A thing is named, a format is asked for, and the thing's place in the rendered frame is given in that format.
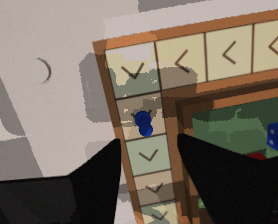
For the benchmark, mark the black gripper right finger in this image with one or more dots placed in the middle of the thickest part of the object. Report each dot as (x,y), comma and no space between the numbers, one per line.
(234,188)

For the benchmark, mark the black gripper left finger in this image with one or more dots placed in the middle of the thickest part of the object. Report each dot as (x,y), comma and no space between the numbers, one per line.
(88,195)

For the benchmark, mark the blue die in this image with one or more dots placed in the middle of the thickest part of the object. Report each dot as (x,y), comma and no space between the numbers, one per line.
(272,135)

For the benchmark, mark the blue pawn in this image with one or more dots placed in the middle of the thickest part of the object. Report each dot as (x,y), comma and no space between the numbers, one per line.
(143,121)

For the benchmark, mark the red die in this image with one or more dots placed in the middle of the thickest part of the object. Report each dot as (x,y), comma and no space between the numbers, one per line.
(257,155)

